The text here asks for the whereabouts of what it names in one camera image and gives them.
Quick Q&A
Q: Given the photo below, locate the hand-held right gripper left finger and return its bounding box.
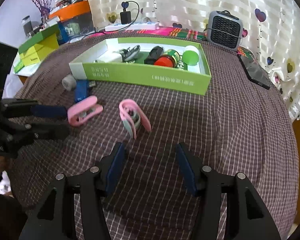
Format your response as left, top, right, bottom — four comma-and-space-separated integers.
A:
19, 142, 127, 240

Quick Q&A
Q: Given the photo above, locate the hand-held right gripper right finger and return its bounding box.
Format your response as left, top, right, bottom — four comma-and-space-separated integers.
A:
176, 142, 282, 240

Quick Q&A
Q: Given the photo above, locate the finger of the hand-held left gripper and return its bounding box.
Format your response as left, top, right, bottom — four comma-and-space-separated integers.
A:
7, 122, 70, 153
1, 99, 67, 118

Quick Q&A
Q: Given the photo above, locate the pink and green clip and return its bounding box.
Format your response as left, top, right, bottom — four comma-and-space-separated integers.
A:
119, 99, 152, 140

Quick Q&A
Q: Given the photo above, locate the white charger plug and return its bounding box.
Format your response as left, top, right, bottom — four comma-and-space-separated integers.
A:
94, 51, 125, 63

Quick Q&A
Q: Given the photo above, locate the green cardboard box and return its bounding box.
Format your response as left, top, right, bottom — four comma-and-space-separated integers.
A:
69, 37, 212, 96

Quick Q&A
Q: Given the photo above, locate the brown jar red lid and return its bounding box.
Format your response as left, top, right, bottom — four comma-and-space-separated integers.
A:
154, 49, 182, 68

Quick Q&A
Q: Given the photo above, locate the black oblong device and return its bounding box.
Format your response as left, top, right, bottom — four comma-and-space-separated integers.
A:
144, 46, 165, 65

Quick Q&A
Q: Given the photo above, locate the person's left hand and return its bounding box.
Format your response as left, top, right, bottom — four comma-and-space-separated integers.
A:
0, 156, 8, 174

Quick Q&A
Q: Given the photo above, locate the small green white box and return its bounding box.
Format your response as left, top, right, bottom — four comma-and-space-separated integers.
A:
14, 61, 25, 75

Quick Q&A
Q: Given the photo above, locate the small grey round object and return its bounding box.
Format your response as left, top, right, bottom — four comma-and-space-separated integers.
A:
62, 74, 78, 92

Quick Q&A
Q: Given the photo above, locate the blue usb reader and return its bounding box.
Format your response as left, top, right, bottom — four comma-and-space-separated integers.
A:
74, 79, 97, 103

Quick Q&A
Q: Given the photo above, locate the yellow-green box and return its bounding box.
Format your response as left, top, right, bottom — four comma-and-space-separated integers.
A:
20, 32, 60, 67

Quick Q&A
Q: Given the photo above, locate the brown checkered blanket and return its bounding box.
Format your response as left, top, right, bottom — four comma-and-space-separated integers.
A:
5, 32, 300, 240

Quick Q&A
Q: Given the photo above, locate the glass jar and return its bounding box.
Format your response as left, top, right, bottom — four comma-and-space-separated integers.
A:
22, 16, 33, 37

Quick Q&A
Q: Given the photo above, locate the orange lidded storage bin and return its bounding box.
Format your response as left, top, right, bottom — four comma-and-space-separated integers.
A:
57, 11, 95, 44

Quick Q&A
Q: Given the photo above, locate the orange tray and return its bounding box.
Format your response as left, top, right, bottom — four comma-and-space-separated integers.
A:
49, 0, 92, 22

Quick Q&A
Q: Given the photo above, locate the green flat packet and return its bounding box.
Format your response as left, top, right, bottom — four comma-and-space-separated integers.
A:
134, 52, 200, 74

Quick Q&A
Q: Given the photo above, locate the white bottle green lid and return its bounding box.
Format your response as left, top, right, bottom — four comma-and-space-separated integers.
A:
182, 45, 199, 66

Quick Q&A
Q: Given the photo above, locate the white power strip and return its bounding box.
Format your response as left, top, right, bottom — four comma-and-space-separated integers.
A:
104, 22, 160, 32

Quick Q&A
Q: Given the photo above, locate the black smartphone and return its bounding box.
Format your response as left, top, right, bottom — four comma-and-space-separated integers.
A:
237, 54, 271, 90

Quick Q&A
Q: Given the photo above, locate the black charger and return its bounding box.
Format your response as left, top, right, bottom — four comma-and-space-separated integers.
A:
120, 10, 131, 24

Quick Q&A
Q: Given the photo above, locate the colourful striped blanket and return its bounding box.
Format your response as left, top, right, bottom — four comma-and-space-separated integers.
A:
94, 26, 255, 55

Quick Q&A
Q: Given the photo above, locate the grey desk fan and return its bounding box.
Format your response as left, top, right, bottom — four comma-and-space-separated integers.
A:
205, 10, 244, 50

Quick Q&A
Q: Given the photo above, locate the black cable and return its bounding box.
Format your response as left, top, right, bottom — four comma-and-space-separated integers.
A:
126, 1, 142, 23

